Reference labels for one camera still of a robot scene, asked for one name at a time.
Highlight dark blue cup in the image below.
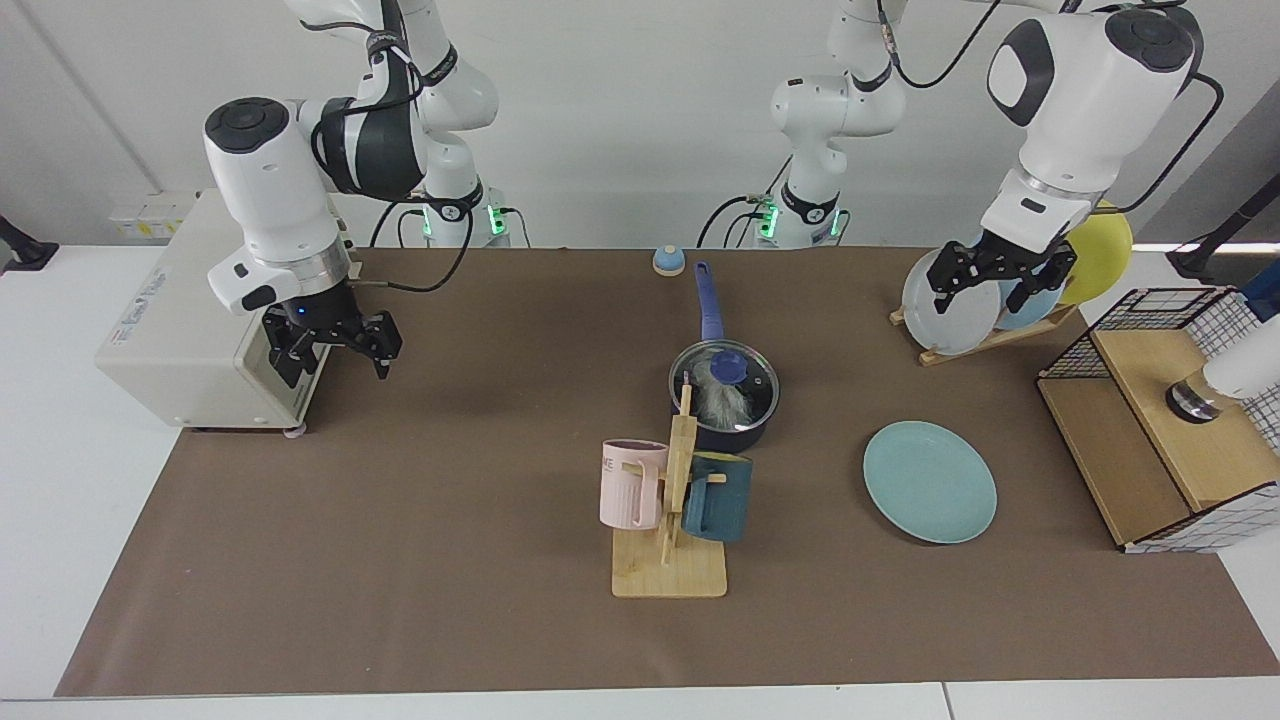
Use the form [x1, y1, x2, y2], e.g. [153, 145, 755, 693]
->
[681, 452, 754, 544]

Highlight wooden plate rack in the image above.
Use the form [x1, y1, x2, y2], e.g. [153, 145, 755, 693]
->
[890, 300, 1081, 367]

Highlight black clamp stand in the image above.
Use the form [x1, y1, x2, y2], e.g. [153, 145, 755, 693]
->
[0, 215, 59, 273]

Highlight white vermicelli bundle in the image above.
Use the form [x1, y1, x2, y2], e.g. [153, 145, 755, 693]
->
[695, 375, 756, 426]

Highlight glass lid blue knob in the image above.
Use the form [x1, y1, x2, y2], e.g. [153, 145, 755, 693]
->
[670, 340, 780, 429]

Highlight wire basket wooden floor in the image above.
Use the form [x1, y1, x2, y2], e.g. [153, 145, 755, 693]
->
[1036, 287, 1280, 554]

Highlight light blue plate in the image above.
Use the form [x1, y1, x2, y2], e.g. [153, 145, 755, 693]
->
[993, 270, 1067, 332]

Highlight pink ribbed cup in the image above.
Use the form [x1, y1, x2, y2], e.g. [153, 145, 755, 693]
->
[599, 438, 669, 531]

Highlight yellow plate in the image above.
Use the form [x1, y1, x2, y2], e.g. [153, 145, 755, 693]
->
[1055, 205, 1135, 307]

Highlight black pot blue handle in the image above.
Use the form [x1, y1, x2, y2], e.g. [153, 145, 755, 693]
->
[668, 262, 781, 454]

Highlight black base cables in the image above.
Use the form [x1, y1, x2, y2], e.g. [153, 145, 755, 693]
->
[697, 150, 801, 249]

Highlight wooden cup stand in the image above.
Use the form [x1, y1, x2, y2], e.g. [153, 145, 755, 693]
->
[611, 384, 729, 599]

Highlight teal plate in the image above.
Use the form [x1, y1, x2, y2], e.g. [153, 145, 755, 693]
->
[863, 420, 999, 546]

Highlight black shoulder cable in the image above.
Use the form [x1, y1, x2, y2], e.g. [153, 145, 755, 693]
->
[875, 0, 1001, 89]

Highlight black angled stand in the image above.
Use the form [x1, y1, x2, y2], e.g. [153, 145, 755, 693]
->
[1165, 175, 1280, 283]

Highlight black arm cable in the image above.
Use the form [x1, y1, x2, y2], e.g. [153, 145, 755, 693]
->
[300, 20, 476, 296]

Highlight brown table cloth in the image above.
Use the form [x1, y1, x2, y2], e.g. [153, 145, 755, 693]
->
[55, 247, 1280, 698]

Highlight white wall socket strip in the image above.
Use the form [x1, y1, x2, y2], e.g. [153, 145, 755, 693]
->
[108, 195, 191, 241]

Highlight pale grey plate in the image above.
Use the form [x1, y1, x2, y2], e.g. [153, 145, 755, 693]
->
[901, 250, 1004, 356]

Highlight black forearm cable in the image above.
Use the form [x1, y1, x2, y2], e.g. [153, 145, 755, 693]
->
[1115, 70, 1223, 216]

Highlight pale toaster oven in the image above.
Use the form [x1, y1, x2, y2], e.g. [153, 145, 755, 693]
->
[95, 190, 356, 439]

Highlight white cylinder silver ring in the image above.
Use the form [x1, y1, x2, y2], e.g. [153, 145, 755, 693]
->
[1165, 335, 1280, 424]

